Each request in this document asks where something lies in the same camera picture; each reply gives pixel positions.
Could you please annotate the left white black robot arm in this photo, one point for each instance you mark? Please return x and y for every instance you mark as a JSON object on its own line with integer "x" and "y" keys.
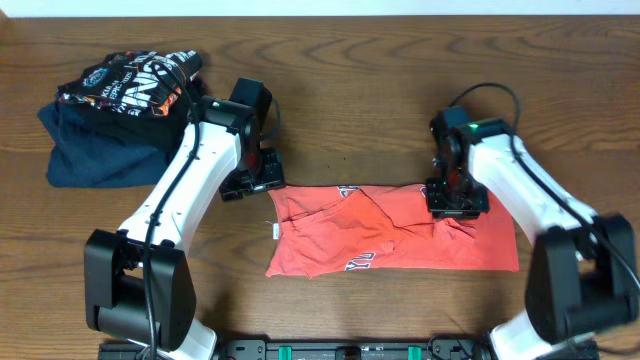
{"x": 138, "y": 285}

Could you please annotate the red orange t-shirt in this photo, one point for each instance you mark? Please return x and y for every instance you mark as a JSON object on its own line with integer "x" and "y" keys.
{"x": 328, "y": 229}

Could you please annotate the folded navy blue shirt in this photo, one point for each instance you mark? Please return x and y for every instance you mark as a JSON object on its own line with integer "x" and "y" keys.
{"x": 85, "y": 159}

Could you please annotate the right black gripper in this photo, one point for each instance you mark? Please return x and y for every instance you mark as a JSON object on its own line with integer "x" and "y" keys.
{"x": 440, "y": 210}

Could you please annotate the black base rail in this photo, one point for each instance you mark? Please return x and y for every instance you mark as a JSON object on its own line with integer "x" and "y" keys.
{"x": 438, "y": 349}

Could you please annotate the folded black printed shirt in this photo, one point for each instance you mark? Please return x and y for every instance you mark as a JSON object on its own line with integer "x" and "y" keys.
{"x": 144, "y": 83}

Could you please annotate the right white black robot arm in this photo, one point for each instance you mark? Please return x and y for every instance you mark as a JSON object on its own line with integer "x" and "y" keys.
{"x": 583, "y": 274}

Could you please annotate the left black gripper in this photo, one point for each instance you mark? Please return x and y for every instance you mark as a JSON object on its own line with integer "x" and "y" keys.
{"x": 255, "y": 183}

